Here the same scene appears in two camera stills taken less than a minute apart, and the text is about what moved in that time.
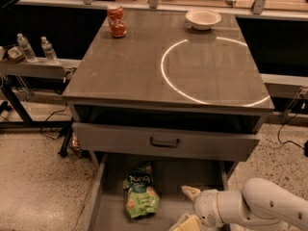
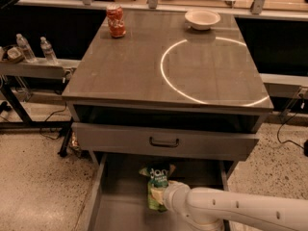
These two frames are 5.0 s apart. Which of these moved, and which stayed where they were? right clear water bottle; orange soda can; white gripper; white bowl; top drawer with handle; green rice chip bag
Moved: white gripper; green rice chip bag
Stayed: top drawer with handle; orange soda can; right clear water bottle; white bowl
